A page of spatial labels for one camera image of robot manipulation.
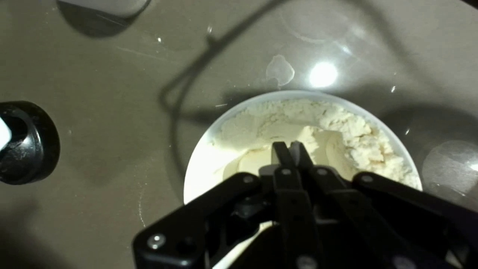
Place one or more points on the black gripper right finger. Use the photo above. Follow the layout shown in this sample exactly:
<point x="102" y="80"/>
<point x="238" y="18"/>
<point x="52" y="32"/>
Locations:
<point x="379" y="219"/>

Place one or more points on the loose black shaker lid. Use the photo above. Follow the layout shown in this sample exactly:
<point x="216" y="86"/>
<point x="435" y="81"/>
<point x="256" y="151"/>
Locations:
<point x="31" y="144"/>

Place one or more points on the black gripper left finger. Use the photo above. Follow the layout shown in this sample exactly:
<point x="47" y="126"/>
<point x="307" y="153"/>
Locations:
<point x="294" y="219"/>

